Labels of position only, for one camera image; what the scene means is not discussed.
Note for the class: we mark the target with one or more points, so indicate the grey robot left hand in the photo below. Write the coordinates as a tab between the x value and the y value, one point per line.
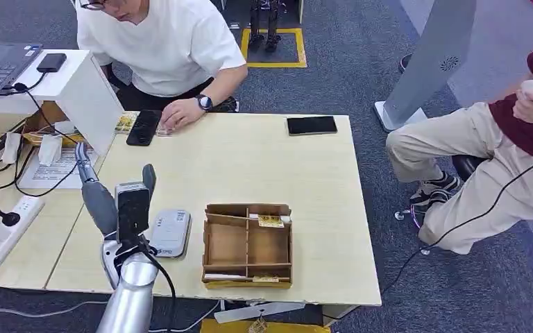
100	207

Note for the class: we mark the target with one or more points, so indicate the person's left hand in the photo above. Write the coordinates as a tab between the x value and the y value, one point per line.
183	114

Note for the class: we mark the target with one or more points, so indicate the yellow printed card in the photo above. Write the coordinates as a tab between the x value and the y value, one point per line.
161	132

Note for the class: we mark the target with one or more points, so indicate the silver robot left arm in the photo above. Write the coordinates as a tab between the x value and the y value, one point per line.
131	294

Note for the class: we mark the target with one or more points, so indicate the black wristwatch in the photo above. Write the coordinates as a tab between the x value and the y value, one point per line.
204	102

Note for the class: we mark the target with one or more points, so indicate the black smartphone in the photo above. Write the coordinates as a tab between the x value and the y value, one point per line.
311	125
143	127

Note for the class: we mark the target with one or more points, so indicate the printed paper sheet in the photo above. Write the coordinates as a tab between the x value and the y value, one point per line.
59	174

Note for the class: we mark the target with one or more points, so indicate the stack of yellow cards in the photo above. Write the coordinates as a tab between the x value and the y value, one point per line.
125	124

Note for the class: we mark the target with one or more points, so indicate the person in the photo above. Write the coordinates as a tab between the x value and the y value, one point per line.
165	46
492	184

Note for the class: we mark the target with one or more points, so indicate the grey card reader device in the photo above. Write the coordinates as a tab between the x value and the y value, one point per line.
170	233

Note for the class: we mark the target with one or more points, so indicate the white paper tag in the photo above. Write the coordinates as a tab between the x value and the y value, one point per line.
49	150
11	148

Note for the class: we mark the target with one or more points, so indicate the black stool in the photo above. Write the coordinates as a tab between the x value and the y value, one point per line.
466	165

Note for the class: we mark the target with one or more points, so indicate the black power plug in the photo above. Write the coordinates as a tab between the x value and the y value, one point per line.
10	219

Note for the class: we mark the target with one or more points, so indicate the white desk riser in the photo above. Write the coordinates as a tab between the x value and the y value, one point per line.
92	103

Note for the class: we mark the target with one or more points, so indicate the white power strip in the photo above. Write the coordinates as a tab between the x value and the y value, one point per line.
6	239

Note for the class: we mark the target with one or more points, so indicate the black robot legs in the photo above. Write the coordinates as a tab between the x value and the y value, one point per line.
257	39

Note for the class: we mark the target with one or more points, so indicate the brown cardboard box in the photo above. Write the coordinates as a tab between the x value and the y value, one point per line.
41	118

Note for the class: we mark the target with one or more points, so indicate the grey white pillar stand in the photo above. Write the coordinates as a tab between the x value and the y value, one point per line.
427	60

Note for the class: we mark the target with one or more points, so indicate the wooden card box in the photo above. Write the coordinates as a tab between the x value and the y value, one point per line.
225	243

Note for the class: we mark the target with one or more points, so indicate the yellow floor tape square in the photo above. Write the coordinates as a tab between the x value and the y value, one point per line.
301	50

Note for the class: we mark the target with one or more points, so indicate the yellow card in box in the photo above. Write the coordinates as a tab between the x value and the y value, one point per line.
265	279
270	221

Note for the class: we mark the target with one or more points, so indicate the black power bank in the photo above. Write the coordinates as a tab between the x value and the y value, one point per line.
51	62

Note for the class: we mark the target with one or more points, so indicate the black eyeglasses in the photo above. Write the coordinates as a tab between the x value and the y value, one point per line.
92	5

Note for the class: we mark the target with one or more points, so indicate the white card in box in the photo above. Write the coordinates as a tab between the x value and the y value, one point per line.
223	277

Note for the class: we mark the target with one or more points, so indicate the yellow box under desk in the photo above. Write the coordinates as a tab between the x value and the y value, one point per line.
229	327

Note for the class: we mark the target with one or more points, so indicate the grey metal bar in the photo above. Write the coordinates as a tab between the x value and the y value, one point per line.
257	311

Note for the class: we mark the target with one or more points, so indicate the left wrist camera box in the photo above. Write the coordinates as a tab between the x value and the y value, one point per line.
132	211

